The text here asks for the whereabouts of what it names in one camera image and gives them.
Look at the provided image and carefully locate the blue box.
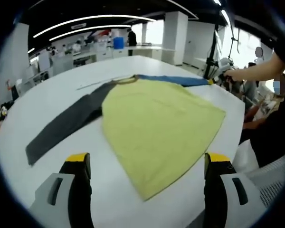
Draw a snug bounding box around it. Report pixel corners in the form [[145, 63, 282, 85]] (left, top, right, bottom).
[[113, 37, 124, 50]]

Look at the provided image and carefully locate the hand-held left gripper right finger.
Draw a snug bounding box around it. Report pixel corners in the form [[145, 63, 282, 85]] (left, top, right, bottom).
[[203, 152, 266, 228]]

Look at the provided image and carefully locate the white mesh chair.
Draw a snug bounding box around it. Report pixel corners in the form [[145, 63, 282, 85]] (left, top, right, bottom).
[[236, 140, 285, 214]]

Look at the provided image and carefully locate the dark soft toy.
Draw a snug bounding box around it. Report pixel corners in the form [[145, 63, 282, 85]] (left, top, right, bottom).
[[0, 102, 15, 122]]

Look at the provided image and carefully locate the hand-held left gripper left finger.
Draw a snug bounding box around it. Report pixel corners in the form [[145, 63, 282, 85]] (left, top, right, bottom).
[[29, 152, 95, 228]]

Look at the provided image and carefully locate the yellow blue grey garment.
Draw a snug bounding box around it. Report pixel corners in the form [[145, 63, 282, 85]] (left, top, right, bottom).
[[25, 74, 227, 202]]

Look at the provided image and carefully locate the white square pillar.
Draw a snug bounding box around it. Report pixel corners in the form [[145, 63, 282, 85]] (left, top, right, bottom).
[[161, 10, 188, 67]]

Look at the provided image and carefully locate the white lab counter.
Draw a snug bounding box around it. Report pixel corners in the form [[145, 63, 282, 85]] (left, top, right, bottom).
[[28, 45, 176, 79]]

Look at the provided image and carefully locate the long ceiling light strip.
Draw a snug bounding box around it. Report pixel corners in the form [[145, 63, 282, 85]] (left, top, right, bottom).
[[49, 24, 132, 42], [33, 14, 155, 38]]

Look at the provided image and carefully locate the black tripod stand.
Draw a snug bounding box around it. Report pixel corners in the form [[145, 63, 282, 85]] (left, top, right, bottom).
[[203, 26, 240, 80]]

